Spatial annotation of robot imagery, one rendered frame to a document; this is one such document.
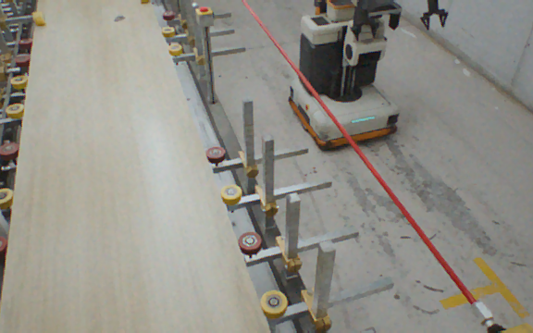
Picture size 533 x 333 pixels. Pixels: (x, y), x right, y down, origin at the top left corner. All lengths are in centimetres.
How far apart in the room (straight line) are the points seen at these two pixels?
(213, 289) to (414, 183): 205
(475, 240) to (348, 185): 84
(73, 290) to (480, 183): 265
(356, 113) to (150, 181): 185
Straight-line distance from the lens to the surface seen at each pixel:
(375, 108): 339
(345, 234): 174
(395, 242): 285
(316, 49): 326
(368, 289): 159
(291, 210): 145
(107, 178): 191
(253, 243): 157
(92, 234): 172
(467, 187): 335
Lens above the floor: 211
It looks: 41 degrees down
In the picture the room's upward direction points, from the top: straight up
